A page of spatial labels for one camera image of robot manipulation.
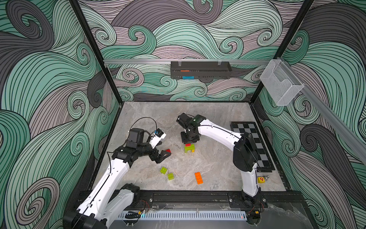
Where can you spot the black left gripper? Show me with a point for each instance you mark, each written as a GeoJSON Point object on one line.
{"type": "Point", "coordinates": [159, 157]}

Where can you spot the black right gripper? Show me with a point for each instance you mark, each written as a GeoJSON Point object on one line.
{"type": "Point", "coordinates": [189, 137]}

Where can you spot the long green lego brick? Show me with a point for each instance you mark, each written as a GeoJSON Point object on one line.
{"type": "Point", "coordinates": [191, 149]}

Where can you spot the small green lego brick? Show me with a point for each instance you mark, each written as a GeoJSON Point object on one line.
{"type": "Point", "coordinates": [163, 170]}
{"type": "Point", "coordinates": [170, 176]}

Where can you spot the orange lego plate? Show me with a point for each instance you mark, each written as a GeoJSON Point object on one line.
{"type": "Point", "coordinates": [198, 178]}

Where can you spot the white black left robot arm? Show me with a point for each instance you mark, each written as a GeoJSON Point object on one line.
{"type": "Point", "coordinates": [100, 209]}

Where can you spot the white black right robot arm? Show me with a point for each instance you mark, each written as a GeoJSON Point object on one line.
{"type": "Point", "coordinates": [243, 146]}

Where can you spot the black white chessboard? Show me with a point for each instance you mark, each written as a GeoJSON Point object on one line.
{"type": "Point", "coordinates": [265, 163]}

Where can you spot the yellow numbered cube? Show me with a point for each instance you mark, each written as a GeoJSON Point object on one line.
{"type": "Point", "coordinates": [261, 180]}

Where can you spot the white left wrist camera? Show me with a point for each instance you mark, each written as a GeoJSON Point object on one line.
{"type": "Point", "coordinates": [157, 137]}

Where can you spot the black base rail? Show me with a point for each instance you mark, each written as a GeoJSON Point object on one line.
{"type": "Point", "coordinates": [159, 199]}

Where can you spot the black wall tray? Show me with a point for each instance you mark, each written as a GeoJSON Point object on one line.
{"type": "Point", "coordinates": [202, 70]}

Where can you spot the white slotted cable duct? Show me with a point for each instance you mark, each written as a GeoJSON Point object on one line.
{"type": "Point", "coordinates": [226, 215]}

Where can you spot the aluminium rail back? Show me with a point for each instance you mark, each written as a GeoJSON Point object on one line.
{"type": "Point", "coordinates": [145, 61]}

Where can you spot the aluminium rail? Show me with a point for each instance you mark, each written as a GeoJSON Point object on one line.
{"type": "Point", "coordinates": [315, 91]}
{"type": "Point", "coordinates": [145, 61]}

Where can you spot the clear plastic wall box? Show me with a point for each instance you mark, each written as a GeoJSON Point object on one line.
{"type": "Point", "coordinates": [281, 82]}

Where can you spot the aluminium rail right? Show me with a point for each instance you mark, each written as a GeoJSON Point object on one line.
{"type": "Point", "coordinates": [315, 91]}

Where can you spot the black right corner post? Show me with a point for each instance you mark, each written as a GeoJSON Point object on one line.
{"type": "Point", "coordinates": [294, 26]}

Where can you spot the black corner post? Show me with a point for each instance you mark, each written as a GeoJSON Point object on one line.
{"type": "Point", "coordinates": [294, 26]}
{"type": "Point", "coordinates": [88, 33]}

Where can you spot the black left corner post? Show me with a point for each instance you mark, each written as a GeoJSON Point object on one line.
{"type": "Point", "coordinates": [88, 33]}

